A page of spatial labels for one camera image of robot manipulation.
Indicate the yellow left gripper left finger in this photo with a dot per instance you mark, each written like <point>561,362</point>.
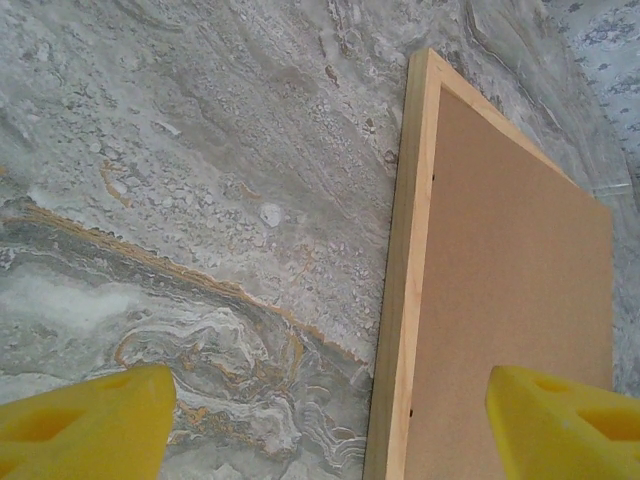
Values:
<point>85,430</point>

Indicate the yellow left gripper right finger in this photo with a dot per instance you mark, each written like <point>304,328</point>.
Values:
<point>565,435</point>

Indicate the brown backing board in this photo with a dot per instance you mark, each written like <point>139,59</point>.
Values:
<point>500,250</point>

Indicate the light wooden picture frame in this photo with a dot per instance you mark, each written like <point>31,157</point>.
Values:
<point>400,300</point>

